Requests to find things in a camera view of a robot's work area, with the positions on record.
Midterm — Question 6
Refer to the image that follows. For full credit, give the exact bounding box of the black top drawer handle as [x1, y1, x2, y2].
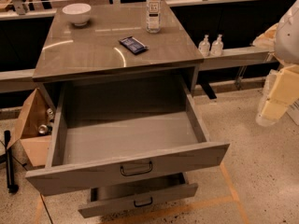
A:
[121, 161, 153, 176]

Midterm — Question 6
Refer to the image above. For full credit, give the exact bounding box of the lower silver can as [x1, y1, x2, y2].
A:
[38, 124, 52, 135]

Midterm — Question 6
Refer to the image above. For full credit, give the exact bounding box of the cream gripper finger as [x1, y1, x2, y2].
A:
[260, 65, 299, 120]
[252, 24, 278, 49]

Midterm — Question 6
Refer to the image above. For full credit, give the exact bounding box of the silver can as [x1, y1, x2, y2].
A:
[46, 108, 55, 122]
[38, 124, 52, 135]

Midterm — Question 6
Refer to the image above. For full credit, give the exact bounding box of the right sanitizer pump bottle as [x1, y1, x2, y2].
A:
[210, 35, 223, 56]

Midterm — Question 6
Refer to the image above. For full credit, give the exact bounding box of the black pole stand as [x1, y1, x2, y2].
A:
[4, 130, 19, 194]

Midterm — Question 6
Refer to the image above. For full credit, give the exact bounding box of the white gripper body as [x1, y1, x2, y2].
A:
[263, 70, 278, 103]

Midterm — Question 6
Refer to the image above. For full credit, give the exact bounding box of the blue rxbar wrapper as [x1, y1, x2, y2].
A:
[120, 36, 148, 55]

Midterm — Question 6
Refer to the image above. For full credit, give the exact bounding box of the clear plastic water bottle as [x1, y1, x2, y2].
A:
[146, 0, 161, 34]

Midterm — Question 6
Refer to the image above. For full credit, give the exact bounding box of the left sanitizer pump bottle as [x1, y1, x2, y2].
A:
[198, 35, 210, 57]

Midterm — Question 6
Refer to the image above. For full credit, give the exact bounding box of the black drawer handle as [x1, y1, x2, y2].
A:
[121, 161, 153, 176]
[133, 197, 153, 208]

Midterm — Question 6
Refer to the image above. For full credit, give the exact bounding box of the sanitizer pump bottle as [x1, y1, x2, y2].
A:
[210, 35, 223, 56]
[198, 35, 210, 57]

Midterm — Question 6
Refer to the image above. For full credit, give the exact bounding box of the grey open top drawer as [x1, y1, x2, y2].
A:
[26, 75, 229, 196]

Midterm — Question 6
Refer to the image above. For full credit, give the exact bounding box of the grey lower drawer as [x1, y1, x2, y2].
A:
[78, 173, 198, 218]

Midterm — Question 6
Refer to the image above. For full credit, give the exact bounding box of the white ceramic bowl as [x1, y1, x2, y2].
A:
[63, 3, 92, 26]

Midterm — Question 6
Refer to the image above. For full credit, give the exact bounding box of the upper silver can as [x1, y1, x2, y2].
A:
[46, 108, 55, 122]

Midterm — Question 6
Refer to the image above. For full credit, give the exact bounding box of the brown cardboard box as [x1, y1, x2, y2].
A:
[8, 89, 51, 166]

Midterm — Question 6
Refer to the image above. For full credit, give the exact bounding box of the black lower drawer handle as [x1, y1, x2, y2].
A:
[133, 197, 153, 208]

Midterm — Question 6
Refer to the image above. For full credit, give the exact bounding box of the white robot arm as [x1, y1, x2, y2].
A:
[253, 0, 299, 126]

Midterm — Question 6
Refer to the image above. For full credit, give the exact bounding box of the grey drawer cabinet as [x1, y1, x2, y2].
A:
[33, 2, 203, 108]

